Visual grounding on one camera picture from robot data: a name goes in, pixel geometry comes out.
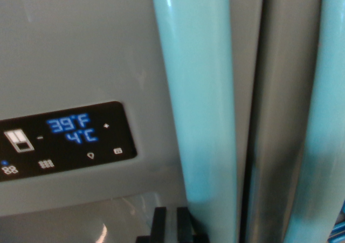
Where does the grey toy fridge door with stickers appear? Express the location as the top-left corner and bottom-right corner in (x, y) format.
(244, 0), (345, 243)

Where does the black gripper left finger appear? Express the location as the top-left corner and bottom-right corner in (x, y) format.
(135, 206), (168, 243)

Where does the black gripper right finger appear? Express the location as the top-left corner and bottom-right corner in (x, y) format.
(176, 206), (209, 243)

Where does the teal handle of display door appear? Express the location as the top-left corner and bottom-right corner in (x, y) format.
(149, 0), (238, 243)

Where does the teal handle of sticker door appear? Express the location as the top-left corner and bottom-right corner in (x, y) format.
(282, 0), (345, 243)

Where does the black temperature display panel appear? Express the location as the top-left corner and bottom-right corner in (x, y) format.
(0, 100), (138, 183)

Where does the grey toy refrigerator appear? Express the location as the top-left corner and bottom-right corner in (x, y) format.
(0, 0), (264, 243)

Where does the large blue binder clip sticker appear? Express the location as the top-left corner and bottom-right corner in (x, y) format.
(327, 199), (345, 243)

